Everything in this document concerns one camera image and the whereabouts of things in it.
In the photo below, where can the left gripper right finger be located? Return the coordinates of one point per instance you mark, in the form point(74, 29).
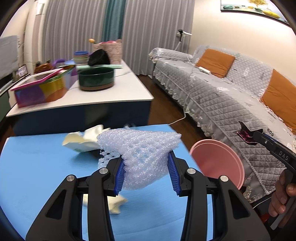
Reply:
point(233, 216)

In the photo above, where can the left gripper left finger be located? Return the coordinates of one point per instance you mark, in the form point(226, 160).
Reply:
point(61, 216)

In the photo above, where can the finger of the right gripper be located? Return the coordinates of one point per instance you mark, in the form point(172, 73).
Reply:
point(246, 134)

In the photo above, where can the white foam net wrap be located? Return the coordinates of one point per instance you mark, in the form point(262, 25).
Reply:
point(144, 154)

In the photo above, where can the pink plastic trash bin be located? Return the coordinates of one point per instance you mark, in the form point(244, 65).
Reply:
point(215, 159)

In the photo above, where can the right hand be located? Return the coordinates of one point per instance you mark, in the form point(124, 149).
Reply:
point(283, 191)

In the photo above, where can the crumpled white paper scrap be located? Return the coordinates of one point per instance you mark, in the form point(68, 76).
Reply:
point(114, 203)

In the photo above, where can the grey quilted sofa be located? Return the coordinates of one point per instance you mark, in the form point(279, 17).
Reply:
point(220, 105)

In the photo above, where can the crumpled cream paper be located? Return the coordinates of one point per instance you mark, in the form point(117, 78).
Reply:
point(86, 141)

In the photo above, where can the orange cushion near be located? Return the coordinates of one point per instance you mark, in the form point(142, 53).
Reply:
point(280, 98)

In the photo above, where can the orange cushion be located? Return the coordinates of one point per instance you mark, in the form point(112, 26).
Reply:
point(218, 63)
point(280, 98)

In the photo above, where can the blue table cloth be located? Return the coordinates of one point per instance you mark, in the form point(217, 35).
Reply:
point(32, 167)

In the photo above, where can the orange cushion far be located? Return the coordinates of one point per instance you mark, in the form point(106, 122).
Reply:
point(218, 63)

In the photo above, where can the white power strip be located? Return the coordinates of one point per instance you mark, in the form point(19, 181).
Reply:
point(203, 70)

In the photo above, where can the white coffee table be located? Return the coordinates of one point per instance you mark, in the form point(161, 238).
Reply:
point(128, 102)

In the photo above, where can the dark green round pot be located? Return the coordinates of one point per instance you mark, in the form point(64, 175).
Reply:
point(97, 78)

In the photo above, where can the colourful storage box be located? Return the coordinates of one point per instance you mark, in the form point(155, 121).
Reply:
point(45, 87)

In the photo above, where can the white floor lamp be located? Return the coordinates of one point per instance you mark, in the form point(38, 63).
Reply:
point(182, 34)

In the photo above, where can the black hat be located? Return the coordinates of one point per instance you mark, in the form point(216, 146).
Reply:
point(98, 57)

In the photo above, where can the stack of coloured bowls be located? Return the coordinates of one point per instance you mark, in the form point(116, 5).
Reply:
point(81, 57)

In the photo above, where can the brown teapot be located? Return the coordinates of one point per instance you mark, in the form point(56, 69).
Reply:
point(42, 67)

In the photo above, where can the pink lace basket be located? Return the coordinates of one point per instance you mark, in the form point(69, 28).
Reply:
point(113, 50)

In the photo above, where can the grey curtain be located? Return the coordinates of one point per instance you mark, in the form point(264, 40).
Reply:
point(69, 25)

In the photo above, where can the teal curtain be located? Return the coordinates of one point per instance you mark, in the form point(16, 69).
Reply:
point(113, 20)

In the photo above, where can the wall painting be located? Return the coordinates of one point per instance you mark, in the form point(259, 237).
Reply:
point(264, 8)

